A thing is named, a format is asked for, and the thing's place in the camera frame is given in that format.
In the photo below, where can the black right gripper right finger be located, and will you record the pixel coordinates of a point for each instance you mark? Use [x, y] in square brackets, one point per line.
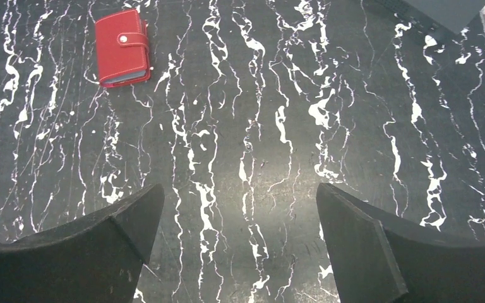
[379, 257]

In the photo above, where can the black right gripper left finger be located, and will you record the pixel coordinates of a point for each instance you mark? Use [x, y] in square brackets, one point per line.
[95, 258]

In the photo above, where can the red leather card holder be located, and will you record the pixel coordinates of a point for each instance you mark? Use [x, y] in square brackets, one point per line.
[122, 49]

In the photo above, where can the black block far right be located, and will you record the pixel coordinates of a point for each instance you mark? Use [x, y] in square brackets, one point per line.
[441, 19]

